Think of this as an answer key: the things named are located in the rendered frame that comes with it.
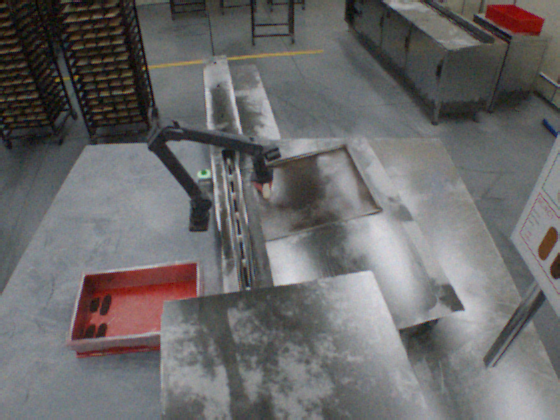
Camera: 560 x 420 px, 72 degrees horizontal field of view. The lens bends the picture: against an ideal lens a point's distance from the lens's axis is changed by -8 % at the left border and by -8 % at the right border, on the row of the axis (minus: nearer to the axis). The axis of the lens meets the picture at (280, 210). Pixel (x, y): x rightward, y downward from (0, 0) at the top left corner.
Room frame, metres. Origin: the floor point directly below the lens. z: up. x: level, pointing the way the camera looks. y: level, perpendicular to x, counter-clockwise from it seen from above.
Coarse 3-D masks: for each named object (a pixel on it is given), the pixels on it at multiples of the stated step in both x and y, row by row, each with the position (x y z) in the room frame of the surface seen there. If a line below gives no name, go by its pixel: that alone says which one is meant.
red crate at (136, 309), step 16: (112, 288) 0.99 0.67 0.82; (128, 288) 0.99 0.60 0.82; (144, 288) 1.00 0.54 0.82; (160, 288) 1.00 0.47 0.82; (176, 288) 1.00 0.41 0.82; (192, 288) 0.99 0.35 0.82; (112, 304) 0.92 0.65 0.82; (128, 304) 0.92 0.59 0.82; (144, 304) 0.92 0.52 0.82; (160, 304) 0.92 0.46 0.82; (96, 320) 0.84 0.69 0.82; (112, 320) 0.84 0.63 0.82; (128, 320) 0.85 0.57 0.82; (144, 320) 0.85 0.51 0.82; (160, 320) 0.85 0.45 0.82; (112, 336) 0.78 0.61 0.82; (96, 352) 0.70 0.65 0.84; (112, 352) 0.71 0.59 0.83; (128, 352) 0.71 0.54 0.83
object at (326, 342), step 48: (288, 288) 0.62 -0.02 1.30; (336, 288) 0.62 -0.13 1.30; (192, 336) 0.49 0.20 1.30; (240, 336) 0.49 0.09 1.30; (288, 336) 0.49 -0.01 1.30; (336, 336) 0.49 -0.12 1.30; (384, 336) 0.48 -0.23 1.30; (192, 384) 0.38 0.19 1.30; (240, 384) 0.38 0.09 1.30; (288, 384) 0.38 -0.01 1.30; (336, 384) 0.37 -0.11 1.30; (384, 384) 0.37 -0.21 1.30
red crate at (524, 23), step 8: (488, 8) 4.35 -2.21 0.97; (496, 8) 4.41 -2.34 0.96; (504, 8) 4.44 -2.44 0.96; (512, 8) 4.46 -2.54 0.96; (520, 8) 4.34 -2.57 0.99; (488, 16) 4.32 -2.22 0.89; (496, 16) 4.21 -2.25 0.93; (504, 16) 4.10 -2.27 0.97; (512, 16) 3.99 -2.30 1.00; (520, 16) 4.31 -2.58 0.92; (528, 16) 4.21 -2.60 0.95; (536, 16) 4.10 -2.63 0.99; (504, 24) 4.07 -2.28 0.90; (512, 24) 3.96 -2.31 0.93; (520, 24) 3.91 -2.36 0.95; (528, 24) 3.94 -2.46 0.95; (536, 24) 3.96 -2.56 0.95
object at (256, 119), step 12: (240, 72) 3.01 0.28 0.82; (252, 72) 3.00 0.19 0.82; (240, 84) 2.80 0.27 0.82; (252, 84) 2.79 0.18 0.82; (204, 96) 2.63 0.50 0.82; (240, 96) 2.61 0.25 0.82; (252, 96) 2.60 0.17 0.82; (264, 96) 2.60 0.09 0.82; (240, 108) 2.44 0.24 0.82; (252, 108) 2.43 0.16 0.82; (264, 108) 2.43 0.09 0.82; (240, 120) 2.28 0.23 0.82; (252, 120) 2.28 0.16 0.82; (264, 120) 2.27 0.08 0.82; (252, 132) 2.14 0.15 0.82; (264, 132) 2.13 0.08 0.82; (276, 132) 2.13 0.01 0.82
